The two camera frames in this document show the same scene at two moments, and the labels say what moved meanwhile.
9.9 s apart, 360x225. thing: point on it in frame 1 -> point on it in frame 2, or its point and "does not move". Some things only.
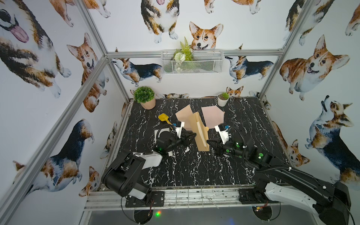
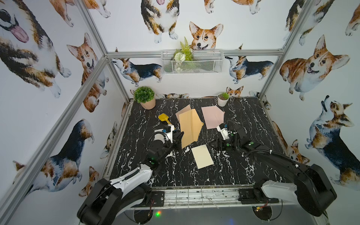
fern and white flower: (182, 56) does not move
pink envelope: (213, 116) does not move
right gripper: (218, 146) -> (216, 141)
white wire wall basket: (192, 62) does not move
